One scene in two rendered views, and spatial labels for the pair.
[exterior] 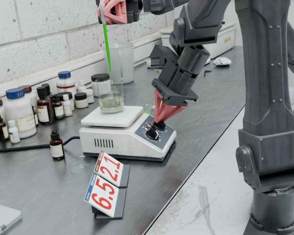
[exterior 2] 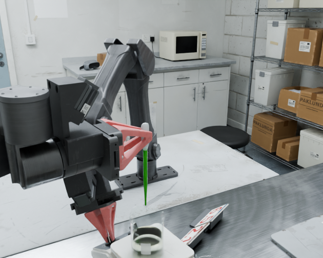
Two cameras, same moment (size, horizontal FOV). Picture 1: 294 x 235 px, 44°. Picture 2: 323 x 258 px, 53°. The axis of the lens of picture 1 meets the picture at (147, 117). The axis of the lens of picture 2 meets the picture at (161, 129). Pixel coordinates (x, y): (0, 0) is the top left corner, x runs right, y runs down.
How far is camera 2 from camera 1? 129 cm
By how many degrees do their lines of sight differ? 128
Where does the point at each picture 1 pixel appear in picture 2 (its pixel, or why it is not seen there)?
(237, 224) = (158, 184)
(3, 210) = (284, 242)
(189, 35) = not seen: hidden behind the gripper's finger
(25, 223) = (267, 232)
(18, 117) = not seen: outside the picture
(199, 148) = (94, 236)
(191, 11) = (109, 105)
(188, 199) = (162, 202)
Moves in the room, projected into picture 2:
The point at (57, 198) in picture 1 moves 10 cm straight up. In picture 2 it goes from (241, 242) to (245, 206)
